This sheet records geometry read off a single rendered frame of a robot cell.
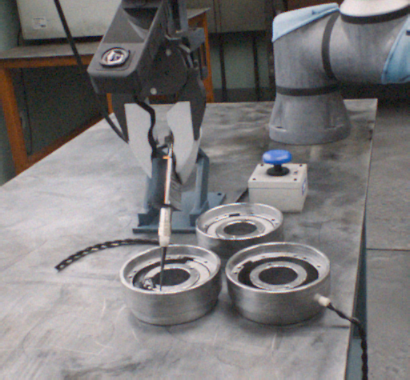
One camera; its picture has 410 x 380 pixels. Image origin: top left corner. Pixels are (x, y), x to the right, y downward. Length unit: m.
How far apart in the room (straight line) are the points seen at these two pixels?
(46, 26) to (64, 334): 2.50
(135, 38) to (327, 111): 0.63
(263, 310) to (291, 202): 0.27
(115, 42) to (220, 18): 3.97
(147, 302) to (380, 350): 1.41
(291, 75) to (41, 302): 0.62
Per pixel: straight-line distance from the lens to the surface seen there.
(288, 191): 0.86
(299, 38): 1.12
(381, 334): 2.05
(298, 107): 1.15
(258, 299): 0.62
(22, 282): 0.79
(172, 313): 0.64
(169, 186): 0.64
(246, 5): 4.49
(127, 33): 0.59
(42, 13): 3.08
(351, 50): 1.08
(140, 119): 0.65
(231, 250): 0.72
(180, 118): 0.63
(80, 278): 0.77
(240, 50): 4.79
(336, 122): 1.17
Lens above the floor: 1.15
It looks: 20 degrees down
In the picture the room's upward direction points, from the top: 6 degrees counter-clockwise
